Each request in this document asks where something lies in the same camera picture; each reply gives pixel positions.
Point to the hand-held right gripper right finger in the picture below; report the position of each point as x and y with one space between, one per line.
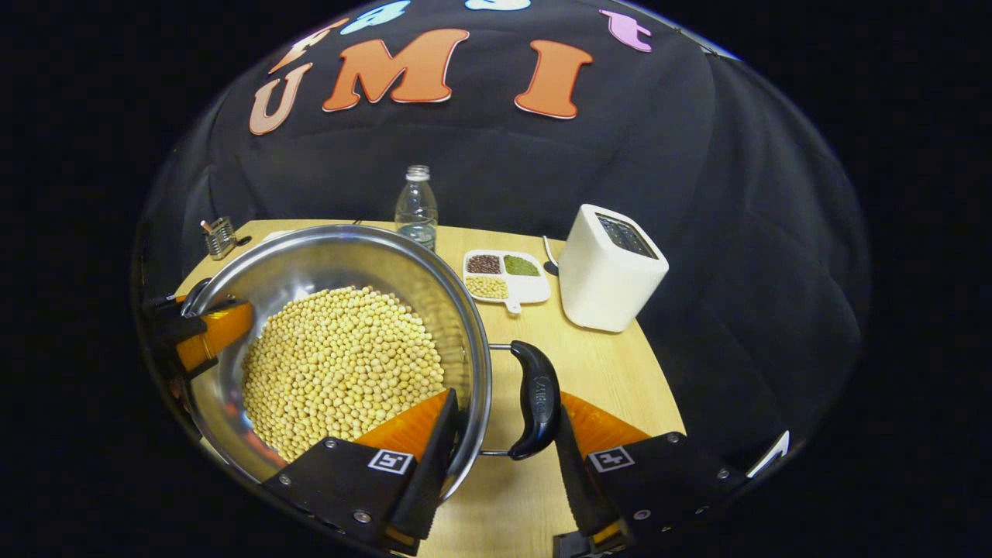
577 480

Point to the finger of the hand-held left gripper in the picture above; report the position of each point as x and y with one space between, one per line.
213 329

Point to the pile of yellow soybeans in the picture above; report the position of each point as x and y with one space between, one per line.
341 364

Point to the white divided bean dish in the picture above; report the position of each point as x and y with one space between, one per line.
531 287

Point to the stainless steel pot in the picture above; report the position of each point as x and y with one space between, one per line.
341 260

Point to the white boxy appliance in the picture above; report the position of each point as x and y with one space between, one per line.
604 287

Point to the clear plastic water bottle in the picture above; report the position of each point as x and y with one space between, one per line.
417 209

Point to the small clear glass holder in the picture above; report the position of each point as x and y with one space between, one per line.
221 240

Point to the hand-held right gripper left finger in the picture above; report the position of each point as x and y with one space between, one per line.
434 473

